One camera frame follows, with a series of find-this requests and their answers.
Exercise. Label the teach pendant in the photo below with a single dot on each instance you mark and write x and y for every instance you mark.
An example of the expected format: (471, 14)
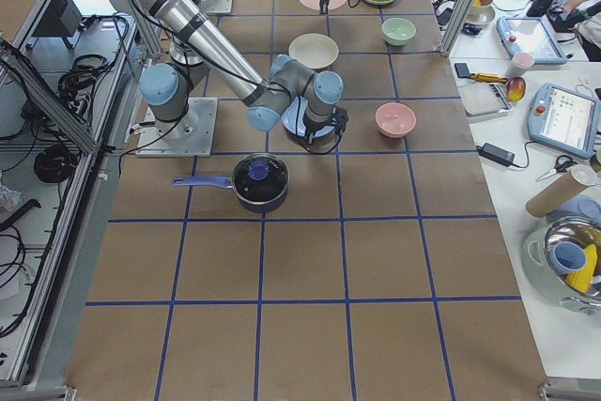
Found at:
(564, 119)
(531, 36)

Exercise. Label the mango fruit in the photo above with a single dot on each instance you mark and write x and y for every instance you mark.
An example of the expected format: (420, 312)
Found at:
(515, 89)

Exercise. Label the cardboard tube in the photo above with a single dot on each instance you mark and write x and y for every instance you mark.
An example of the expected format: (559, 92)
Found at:
(577, 179)

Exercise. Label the white bowl with fruit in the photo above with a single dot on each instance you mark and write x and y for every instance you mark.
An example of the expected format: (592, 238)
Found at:
(477, 8)

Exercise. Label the blue plate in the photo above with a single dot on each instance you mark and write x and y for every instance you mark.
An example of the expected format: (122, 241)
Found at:
(292, 117)

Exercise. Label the teach pendant far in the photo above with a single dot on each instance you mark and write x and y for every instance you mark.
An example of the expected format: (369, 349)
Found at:
(531, 36)

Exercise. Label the blue saucepan with lid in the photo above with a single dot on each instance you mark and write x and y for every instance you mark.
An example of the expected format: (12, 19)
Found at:
(260, 182)

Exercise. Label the kitchen scale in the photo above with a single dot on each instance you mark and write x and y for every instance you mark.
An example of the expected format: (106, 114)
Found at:
(482, 100)

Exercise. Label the white cup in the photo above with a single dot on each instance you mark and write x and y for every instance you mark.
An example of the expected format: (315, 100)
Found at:
(520, 63)

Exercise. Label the pink bowl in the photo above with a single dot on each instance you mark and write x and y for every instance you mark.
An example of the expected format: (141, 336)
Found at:
(395, 120)

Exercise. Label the black power adapter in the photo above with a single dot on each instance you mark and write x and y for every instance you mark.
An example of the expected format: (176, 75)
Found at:
(496, 154)

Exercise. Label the steel mixing bowl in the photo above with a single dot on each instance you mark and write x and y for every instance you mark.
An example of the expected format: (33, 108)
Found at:
(562, 262)

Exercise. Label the scissors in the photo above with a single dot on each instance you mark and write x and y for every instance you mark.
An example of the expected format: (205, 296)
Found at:
(561, 165)

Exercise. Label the green bowl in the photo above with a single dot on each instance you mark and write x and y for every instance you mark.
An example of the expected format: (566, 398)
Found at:
(398, 31)

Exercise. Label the teach pendant near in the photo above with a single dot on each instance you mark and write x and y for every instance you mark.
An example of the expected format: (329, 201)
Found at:
(564, 119)

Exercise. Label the cream plate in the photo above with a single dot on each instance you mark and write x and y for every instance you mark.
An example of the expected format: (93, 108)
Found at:
(313, 50)

